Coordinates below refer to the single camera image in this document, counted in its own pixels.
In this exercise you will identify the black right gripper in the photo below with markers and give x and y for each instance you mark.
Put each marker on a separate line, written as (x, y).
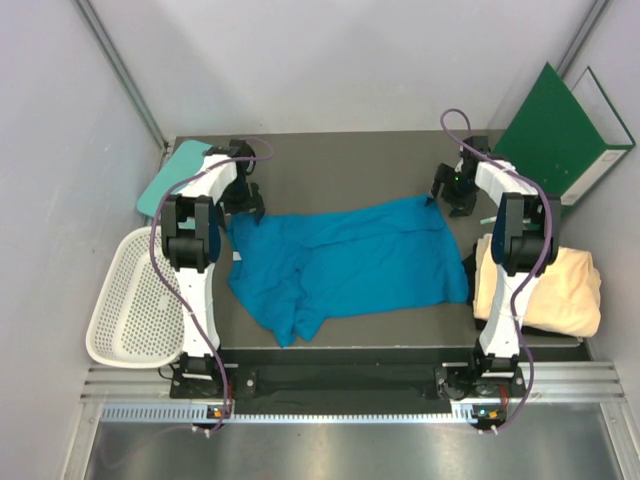
(460, 206)

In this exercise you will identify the aluminium frame rail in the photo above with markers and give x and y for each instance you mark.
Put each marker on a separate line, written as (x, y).
(107, 46)

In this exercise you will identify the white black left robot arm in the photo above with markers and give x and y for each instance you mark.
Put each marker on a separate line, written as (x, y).
(184, 248)

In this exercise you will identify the white perforated plastic basket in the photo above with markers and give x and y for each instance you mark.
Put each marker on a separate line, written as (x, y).
(137, 322)

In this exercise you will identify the cream folded t shirt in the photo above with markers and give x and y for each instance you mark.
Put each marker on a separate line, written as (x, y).
(566, 300)

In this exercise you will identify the blue t shirt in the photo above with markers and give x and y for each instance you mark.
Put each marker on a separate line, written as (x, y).
(295, 271)

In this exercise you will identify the green lever arch binder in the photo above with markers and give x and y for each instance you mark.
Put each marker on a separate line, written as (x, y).
(566, 138)

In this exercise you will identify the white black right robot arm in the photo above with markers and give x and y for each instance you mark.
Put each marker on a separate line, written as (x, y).
(522, 246)

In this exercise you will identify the teal cutting board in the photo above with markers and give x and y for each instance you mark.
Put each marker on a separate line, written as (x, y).
(185, 162)

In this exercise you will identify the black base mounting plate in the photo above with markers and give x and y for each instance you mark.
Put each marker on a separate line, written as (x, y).
(358, 388)

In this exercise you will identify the grey slotted cable duct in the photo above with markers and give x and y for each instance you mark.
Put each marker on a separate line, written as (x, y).
(200, 413)

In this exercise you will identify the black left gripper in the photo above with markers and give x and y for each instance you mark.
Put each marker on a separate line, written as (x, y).
(251, 204)

